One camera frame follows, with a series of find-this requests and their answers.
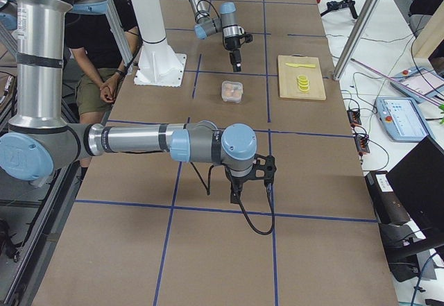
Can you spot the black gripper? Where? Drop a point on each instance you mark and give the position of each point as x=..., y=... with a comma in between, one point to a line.
x=237, y=181
x=231, y=44

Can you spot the clear plastic egg box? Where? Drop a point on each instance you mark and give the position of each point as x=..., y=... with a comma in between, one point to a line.
x=232, y=91

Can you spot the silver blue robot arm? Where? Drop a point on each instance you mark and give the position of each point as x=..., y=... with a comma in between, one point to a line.
x=40, y=141
x=224, y=22

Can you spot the yellow plastic knife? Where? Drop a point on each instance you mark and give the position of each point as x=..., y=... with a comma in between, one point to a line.
x=311, y=66

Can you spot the wooden cutting board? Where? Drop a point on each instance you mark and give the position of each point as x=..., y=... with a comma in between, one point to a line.
x=287, y=78

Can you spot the yellow lemon slice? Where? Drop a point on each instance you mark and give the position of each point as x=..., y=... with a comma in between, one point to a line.
x=303, y=83

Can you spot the orange electronics board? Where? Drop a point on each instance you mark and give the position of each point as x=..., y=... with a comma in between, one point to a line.
x=361, y=143
x=354, y=117

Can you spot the seated person in black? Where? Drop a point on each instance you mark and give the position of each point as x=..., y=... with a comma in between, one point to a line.
x=93, y=45

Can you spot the near blue teach pendant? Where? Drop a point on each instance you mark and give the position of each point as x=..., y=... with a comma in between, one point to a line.
x=402, y=119

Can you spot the blue teach pendant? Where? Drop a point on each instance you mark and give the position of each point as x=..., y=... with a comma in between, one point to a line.
x=402, y=119
x=419, y=81

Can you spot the black monitor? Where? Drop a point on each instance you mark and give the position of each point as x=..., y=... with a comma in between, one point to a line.
x=408, y=202

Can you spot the far blue teach pendant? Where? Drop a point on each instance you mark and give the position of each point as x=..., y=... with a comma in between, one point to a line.
x=419, y=81

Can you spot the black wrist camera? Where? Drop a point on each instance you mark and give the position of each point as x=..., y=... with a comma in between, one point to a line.
x=246, y=38
x=265, y=169

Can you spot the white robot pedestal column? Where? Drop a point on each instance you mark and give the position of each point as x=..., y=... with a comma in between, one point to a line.
x=158, y=64

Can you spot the black camera tripod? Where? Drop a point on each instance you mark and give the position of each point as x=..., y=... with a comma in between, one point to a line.
x=339, y=5

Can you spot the aluminium frame post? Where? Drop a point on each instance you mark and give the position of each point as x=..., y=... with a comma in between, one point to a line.
x=355, y=35

